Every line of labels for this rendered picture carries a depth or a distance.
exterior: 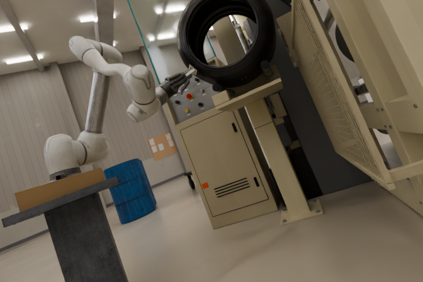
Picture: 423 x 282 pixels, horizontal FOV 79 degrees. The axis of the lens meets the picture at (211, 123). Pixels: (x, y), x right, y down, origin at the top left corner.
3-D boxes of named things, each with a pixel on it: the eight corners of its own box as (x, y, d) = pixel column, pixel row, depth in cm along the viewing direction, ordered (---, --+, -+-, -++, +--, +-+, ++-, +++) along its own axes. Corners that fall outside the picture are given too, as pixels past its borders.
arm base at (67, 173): (39, 187, 130) (37, 176, 131) (55, 187, 151) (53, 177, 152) (78, 175, 135) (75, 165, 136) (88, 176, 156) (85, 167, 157)
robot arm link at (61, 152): (42, 178, 142) (33, 141, 145) (72, 172, 158) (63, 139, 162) (60, 170, 135) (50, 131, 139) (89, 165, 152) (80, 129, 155)
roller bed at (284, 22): (294, 68, 174) (277, 29, 177) (316, 58, 170) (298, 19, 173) (294, 62, 156) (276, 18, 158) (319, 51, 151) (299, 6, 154)
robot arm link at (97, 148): (66, 162, 161) (95, 158, 181) (84, 170, 154) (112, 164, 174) (85, 38, 153) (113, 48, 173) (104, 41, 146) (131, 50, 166)
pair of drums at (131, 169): (153, 203, 557) (138, 160, 566) (169, 204, 441) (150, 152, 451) (116, 219, 519) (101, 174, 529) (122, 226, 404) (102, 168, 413)
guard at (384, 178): (335, 152, 159) (291, 50, 165) (338, 151, 158) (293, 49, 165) (389, 191, 73) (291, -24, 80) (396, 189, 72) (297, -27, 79)
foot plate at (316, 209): (282, 211, 185) (281, 208, 185) (319, 200, 178) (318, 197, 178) (280, 226, 159) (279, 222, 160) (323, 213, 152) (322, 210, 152)
